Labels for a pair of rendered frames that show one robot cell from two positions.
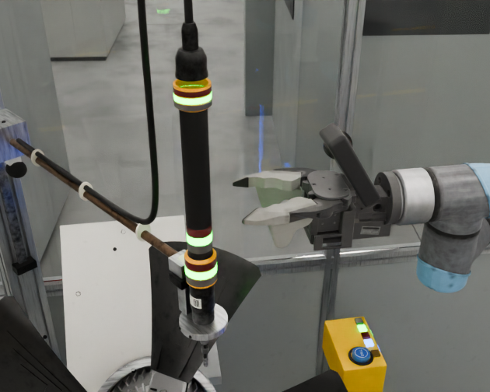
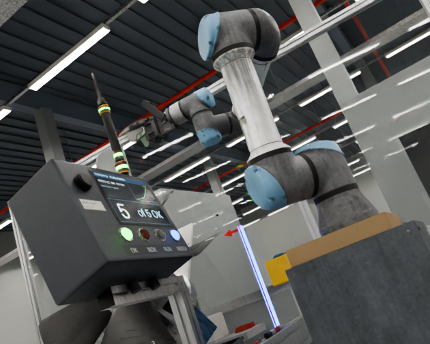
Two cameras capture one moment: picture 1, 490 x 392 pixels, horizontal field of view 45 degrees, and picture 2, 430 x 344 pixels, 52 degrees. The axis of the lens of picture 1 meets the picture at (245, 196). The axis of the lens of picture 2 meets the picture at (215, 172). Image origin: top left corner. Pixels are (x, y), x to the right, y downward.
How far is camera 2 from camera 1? 1.54 m
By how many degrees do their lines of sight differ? 55
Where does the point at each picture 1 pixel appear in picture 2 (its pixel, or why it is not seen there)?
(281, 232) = (130, 135)
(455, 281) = (205, 132)
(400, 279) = not seen: hidden behind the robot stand
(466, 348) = not seen: outside the picture
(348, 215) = (152, 122)
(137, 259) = not seen: hidden behind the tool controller
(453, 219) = (190, 108)
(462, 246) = (198, 117)
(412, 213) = (172, 112)
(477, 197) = (192, 96)
